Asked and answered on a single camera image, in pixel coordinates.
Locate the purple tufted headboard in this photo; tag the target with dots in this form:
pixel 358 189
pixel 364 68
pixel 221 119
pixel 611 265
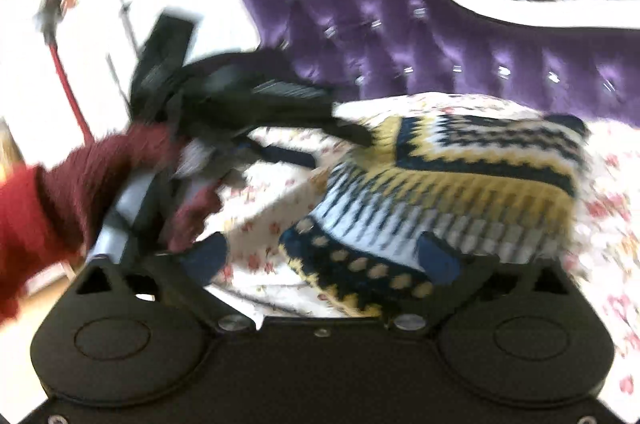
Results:
pixel 375 19

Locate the person's left forearm red sleeve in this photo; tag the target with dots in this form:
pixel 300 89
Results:
pixel 65 204

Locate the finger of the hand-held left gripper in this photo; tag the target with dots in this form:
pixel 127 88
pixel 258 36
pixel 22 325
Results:
pixel 280 154
pixel 352 129

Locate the floral printed blanket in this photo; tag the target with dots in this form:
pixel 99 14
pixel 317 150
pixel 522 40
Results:
pixel 610 214

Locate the yellow black white patterned sweater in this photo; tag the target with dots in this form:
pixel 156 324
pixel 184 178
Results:
pixel 450 184

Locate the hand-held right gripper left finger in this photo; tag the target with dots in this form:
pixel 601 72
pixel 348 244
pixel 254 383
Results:
pixel 202 261

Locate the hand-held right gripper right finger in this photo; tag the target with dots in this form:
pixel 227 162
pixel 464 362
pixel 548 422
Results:
pixel 440 259

